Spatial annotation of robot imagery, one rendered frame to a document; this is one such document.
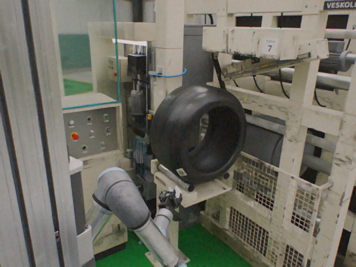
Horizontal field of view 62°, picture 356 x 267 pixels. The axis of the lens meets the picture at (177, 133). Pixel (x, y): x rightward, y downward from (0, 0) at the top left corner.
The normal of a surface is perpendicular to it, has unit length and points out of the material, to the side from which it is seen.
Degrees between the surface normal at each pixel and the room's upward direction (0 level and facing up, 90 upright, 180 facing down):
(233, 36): 90
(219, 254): 0
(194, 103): 52
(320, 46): 72
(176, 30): 90
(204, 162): 22
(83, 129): 90
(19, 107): 90
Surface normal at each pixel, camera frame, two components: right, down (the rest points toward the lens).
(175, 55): 0.57, 0.29
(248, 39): -0.82, 0.18
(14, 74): 0.80, 0.22
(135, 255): 0.02, -0.94
